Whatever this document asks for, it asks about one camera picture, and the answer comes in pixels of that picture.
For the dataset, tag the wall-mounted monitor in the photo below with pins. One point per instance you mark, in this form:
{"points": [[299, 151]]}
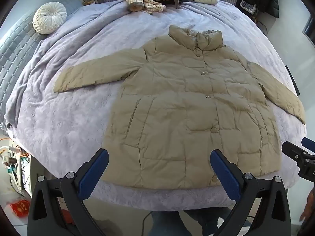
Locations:
{"points": [[310, 29]]}

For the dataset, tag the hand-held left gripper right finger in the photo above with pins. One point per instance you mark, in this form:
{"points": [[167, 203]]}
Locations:
{"points": [[225, 177]]}

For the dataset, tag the round white pleated pillow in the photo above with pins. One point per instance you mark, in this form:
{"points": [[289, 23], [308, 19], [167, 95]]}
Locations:
{"points": [[49, 17]]}

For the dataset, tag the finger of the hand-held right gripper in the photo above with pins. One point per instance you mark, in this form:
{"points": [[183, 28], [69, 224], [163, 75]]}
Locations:
{"points": [[308, 144], [291, 151]]}

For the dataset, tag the red paper packet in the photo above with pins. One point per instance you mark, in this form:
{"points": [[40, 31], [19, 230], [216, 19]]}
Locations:
{"points": [[21, 207]]}

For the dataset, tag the tan puffer jacket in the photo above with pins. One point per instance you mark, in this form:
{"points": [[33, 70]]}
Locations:
{"points": [[172, 103]]}

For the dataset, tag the person's right hand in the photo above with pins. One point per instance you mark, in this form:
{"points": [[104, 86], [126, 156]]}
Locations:
{"points": [[308, 206]]}

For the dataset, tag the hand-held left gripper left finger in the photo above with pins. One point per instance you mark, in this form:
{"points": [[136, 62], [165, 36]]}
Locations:
{"points": [[93, 177]]}

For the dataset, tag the grey quilted headboard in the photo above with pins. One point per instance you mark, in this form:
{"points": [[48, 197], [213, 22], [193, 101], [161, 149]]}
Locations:
{"points": [[14, 54]]}

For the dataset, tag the lavender plush blanket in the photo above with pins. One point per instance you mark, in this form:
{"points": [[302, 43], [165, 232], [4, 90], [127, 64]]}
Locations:
{"points": [[73, 127]]}

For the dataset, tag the white and blue box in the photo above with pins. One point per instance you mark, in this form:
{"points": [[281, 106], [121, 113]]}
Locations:
{"points": [[248, 7]]}

